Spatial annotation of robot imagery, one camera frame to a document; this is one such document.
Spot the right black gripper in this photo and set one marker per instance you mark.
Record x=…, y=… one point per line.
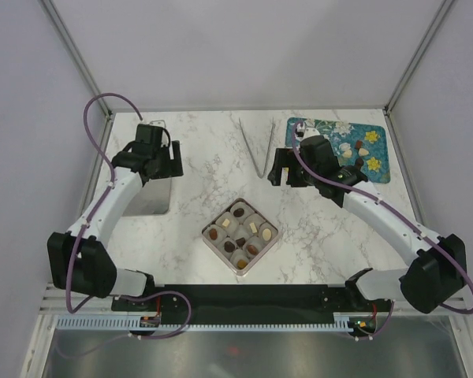
x=286, y=158

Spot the left aluminium frame post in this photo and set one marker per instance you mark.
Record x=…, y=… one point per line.
x=68, y=42

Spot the right aluminium frame post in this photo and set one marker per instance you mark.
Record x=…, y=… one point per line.
x=428, y=37

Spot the pink chocolate tin box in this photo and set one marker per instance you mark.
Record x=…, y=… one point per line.
x=222, y=241

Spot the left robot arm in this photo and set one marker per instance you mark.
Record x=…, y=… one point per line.
x=79, y=259

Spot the white heart chocolate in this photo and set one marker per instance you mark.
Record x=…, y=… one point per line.
x=363, y=152

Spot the metal tweezers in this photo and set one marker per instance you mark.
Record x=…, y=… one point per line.
x=254, y=148

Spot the dark square chocolate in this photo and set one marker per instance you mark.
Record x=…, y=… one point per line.
x=240, y=241

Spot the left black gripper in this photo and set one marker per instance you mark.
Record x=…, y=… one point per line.
x=174, y=168

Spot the white rectangular chocolate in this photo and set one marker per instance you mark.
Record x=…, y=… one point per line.
x=253, y=228

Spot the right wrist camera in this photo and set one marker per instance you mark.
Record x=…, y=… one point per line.
x=316, y=150

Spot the teal floral tray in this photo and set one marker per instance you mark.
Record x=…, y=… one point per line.
x=346, y=139

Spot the caramel square chocolate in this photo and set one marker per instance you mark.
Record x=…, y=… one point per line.
x=241, y=264

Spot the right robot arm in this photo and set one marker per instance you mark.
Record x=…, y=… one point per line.
x=436, y=265

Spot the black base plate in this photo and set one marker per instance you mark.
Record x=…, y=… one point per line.
x=254, y=303

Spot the brown almond chocolate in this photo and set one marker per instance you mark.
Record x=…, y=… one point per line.
x=252, y=249

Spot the white oval chocolate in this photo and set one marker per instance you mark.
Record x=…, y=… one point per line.
x=267, y=234

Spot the white cable duct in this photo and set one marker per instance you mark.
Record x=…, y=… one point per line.
x=136, y=323

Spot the dark oval chocolate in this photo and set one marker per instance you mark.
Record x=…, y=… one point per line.
x=238, y=213

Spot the aluminium frame post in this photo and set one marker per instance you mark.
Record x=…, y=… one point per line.
x=428, y=37
x=68, y=42

